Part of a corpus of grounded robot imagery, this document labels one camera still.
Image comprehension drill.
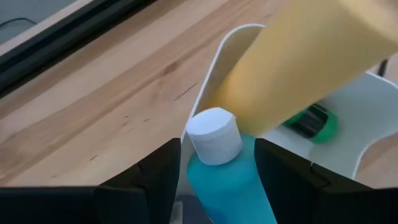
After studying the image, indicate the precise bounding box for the white plastic caddy bin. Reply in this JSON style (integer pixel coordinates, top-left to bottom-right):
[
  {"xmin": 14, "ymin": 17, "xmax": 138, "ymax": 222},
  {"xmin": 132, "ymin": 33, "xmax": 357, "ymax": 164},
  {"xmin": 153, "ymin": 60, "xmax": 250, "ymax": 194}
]
[{"xmin": 175, "ymin": 23, "xmax": 398, "ymax": 195}]

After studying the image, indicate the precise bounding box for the large yellow paint bottle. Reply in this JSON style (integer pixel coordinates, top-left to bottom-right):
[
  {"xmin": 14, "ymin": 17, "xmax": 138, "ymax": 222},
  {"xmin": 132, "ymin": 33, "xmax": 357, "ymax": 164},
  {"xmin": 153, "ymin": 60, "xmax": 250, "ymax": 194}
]
[{"xmin": 211, "ymin": 0, "xmax": 398, "ymax": 138}]

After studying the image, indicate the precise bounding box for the small green paint bottle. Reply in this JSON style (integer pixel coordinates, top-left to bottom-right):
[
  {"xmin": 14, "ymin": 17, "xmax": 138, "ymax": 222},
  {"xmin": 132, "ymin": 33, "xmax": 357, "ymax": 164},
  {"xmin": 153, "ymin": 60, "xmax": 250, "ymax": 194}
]
[{"xmin": 281, "ymin": 103, "xmax": 339, "ymax": 144}]

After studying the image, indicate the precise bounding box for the large turquoise paint bottle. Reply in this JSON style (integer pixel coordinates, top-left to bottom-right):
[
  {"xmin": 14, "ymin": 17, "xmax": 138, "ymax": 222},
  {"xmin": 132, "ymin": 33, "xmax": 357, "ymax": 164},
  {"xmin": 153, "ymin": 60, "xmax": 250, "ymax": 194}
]
[{"xmin": 185, "ymin": 107, "xmax": 278, "ymax": 224}]

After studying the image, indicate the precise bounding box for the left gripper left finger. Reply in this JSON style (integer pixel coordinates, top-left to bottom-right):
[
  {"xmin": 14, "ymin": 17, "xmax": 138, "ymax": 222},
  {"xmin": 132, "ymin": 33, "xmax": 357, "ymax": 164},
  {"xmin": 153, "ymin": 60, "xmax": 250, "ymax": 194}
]
[{"xmin": 93, "ymin": 138, "xmax": 182, "ymax": 224}]

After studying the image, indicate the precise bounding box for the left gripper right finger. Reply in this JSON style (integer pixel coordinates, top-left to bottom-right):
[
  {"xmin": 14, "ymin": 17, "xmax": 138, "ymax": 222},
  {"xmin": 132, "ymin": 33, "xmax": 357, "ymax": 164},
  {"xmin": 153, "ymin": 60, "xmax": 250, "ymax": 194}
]
[{"xmin": 254, "ymin": 138, "xmax": 373, "ymax": 224}]

